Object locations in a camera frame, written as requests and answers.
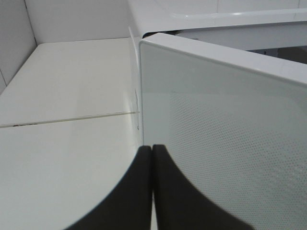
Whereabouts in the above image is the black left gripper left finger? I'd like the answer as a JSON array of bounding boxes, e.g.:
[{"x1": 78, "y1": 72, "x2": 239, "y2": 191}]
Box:
[{"x1": 68, "y1": 146, "x2": 152, "y2": 230}]

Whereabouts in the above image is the white microwave door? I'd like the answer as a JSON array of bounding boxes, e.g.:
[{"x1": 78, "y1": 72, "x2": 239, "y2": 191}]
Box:
[{"x1": 139, "y1": 33, "x2": 307, "y2": 230}]

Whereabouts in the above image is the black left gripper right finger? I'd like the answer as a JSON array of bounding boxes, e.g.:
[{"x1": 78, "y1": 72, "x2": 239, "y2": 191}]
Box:
[{"x1": 153, "y1": 145, "x2": 242, "y2": 230}]

